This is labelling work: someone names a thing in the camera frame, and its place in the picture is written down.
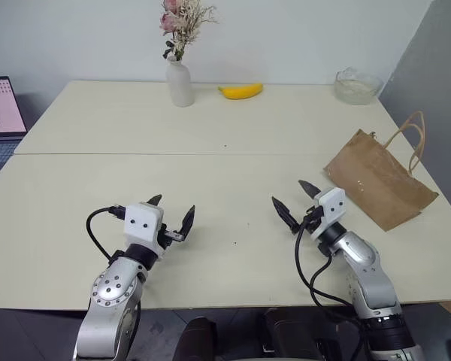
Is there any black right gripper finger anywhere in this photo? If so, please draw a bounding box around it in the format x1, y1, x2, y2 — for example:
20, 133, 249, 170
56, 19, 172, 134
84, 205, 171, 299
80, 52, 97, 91
271, 196, 300, 230
298, 179, 321, 199

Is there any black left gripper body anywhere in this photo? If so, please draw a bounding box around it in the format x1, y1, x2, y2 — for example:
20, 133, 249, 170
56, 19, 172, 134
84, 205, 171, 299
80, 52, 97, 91
156, 223, 185, 250

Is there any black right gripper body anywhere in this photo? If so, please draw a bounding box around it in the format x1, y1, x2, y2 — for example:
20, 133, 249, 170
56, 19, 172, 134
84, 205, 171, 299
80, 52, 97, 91
291, 205, 325, 236

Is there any brown paper bag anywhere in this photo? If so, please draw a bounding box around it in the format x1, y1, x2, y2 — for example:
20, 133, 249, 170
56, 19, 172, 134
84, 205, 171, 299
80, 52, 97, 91
322, 111, 440, 232

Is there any dark rounded shape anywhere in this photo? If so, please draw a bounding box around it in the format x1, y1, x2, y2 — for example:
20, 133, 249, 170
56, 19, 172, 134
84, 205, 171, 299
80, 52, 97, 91
171, 315, 219, 361

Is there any clear glass bowl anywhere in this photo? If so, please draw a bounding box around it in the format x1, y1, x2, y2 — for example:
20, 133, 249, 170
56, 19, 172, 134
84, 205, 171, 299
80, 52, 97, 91
333, 66, 385, 106

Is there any white ceramic vase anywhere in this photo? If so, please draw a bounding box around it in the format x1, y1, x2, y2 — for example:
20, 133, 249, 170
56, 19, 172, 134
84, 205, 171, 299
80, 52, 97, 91
165, 57, 195, 108

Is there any yellow banana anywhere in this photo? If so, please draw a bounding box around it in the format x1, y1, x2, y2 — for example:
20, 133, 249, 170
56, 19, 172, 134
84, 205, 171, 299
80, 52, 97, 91
217, 83, 265, 101

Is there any grey laptop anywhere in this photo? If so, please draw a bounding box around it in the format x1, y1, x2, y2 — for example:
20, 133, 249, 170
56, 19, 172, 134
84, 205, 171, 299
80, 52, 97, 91
0, 76, 29, 166

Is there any dried pink flower bouquet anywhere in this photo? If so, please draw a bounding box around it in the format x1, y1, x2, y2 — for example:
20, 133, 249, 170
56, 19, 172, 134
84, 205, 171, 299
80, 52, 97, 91
159, 0, 219, 62

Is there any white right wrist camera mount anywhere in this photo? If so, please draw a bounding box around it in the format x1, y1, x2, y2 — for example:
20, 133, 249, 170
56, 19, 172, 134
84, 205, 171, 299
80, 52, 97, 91
310, 187, 347, 241

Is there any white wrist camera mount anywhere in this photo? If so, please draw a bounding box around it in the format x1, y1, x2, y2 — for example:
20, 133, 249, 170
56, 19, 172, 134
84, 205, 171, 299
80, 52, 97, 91
310, 187, 347, 241
123, 202, 165, 260

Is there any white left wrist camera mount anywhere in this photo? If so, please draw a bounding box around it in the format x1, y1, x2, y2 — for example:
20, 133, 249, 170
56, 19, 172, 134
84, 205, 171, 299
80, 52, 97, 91
123, 202, 165, 260

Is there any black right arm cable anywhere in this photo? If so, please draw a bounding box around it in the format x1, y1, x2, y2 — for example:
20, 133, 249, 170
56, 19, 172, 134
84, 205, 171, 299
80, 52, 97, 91
294, 216, 373, 361

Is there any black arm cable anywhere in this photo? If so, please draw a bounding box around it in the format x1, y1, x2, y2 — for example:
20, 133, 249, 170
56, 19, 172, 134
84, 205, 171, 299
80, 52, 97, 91
85, 204, 128, 261
294, 216, 373, 361

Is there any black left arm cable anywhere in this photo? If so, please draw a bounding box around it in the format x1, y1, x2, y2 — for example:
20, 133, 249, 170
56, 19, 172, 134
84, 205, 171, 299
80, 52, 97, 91
85, 204, 128, 261

